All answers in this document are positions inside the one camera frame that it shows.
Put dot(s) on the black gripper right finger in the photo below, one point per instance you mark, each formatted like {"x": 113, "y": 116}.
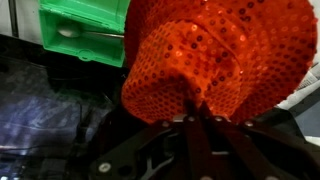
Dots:
{"x": 265, "y": 152}

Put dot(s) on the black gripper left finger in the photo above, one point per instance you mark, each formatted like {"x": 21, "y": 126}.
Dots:
{"x": 158, "y": 152}

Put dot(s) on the orange sequin hat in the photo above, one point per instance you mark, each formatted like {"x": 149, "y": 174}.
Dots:
{"x": 238, "y": 57}

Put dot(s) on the folded paper leaflets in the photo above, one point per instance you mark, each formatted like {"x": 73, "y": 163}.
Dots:
{"x": 309, "y": 84}

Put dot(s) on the green plastic box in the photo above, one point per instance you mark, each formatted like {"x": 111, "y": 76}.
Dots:
{"x": 91, "y": 30}

